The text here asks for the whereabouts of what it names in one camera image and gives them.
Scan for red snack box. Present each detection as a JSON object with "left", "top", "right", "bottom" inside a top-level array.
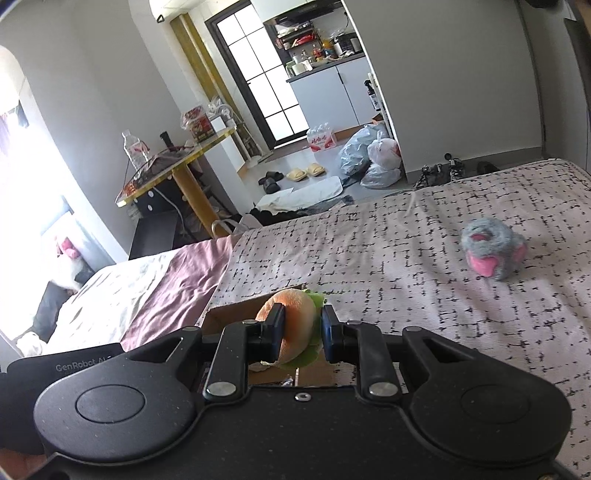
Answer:
[{"left": 181, "top": 107, "right": 215, "bottom": 144}]

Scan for white kitchen cabinet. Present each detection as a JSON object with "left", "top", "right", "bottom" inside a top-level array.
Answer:
[{"left": 286, "top": 55, "right": 384, "bottom": 134}]

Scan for white bag handle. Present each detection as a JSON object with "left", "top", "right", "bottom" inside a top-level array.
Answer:
[{"left": 211, "top": 219, "right": 241, "bottom": 238}]

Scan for yellow curtain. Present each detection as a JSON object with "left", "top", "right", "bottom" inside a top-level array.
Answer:
[{"left": 171, "top": 11, "right": 259, "bottom": 162}]

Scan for brown cardboard box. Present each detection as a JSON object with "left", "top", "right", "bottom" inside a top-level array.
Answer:
[{"left": 201, "top": 295, "right": 398, "bottom": 388}]

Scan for mauve blanket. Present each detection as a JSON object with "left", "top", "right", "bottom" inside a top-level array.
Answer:
[{"left": 120, "top": 235, "right": 236, "bottom": 352}]

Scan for hanging clothes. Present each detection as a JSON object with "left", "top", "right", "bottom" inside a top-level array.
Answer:
[{"left": 0, "top": 104, "right": 28, "bottom": 153}]

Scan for burger plush toy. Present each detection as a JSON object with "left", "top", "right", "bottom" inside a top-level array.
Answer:
[{"left": 255, "top": 287, "right": 326, "bottom": 370}]

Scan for white plush toy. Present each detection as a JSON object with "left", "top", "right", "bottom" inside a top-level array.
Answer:
[{"left": 51, "top": 258, "right": 88, "bottom": 291}]

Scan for clear water bottle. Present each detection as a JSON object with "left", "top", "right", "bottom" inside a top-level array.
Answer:
[{"left": 121, "top": 130, "right": 148, "bottom": 171}]

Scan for black spray bottle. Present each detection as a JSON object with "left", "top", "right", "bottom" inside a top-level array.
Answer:
[{"left": 364, "top": 80, "right": 382, "bottom": 112}]

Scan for white black-patterned bedsheet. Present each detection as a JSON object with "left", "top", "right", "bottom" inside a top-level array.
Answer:
[{"left": 203, "top": 159, "right": 591, "bottom": 480}]

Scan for white floor mat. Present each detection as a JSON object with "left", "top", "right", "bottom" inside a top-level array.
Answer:
[{"left": 256, "top": 175, "right": 343, "bottom": 208}]

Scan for kitchen shelf with supplies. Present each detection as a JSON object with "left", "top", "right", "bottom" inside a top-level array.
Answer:
[{"left": 270, "top": 14, "right": 365, "bottom": 70}]

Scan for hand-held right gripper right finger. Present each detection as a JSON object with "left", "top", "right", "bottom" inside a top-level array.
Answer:
[{"left": 321, "top": 304, "right": 490, "bottom": 400}]

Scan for white quilt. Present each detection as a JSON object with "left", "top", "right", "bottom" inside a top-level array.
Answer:
[{"left": 46, "top": 249, "right": 181, "bottom": 356}]

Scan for black cabinet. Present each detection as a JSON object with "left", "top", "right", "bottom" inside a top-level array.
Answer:
[{"left": 128, "top": 182, "right": 185, "bottom": 260}]

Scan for grey and pink plush toy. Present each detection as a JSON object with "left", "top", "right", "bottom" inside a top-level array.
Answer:
[{"left": 462, "top": 218, "right": 528, "bottom": 281}]

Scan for white plastic bag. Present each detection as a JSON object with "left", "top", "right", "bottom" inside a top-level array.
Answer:
[{"left": 367, "top": 136, "right": 402, "bottom": 168}]

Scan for black-framed glass door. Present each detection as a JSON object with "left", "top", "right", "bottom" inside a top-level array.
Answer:
[{"left": 205, "top": 4, "right": 312, "bottom": 151}]

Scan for pack of water bottles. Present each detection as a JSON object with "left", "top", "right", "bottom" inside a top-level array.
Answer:
[{"left": 306, "top": 122, "right": 338, "bottom": 153}]

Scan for round gold-edged table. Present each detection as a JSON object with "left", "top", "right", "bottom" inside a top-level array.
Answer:
[{"left": 115, "top": 127, "right": 238, "bottom": 236}]

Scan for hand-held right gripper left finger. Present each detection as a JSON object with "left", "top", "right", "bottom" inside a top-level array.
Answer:
[{"left": 122, "top": 302, "right": 288, "bottom": 400}]

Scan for clear plastic bag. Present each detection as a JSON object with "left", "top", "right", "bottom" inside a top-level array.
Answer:
[{"left": 360, "top": 162, "right": 402, "bottom": 188}]

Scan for blue-grey trash bag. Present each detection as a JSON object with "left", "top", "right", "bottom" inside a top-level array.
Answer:
[{"left": 338, "top": 124, "right": 384, "bottom": 176}]

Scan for dark clothes pile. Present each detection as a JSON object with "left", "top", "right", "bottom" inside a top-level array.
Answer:
[{"left": 240, "top": 194, "right": 356, "bottom": 227}]

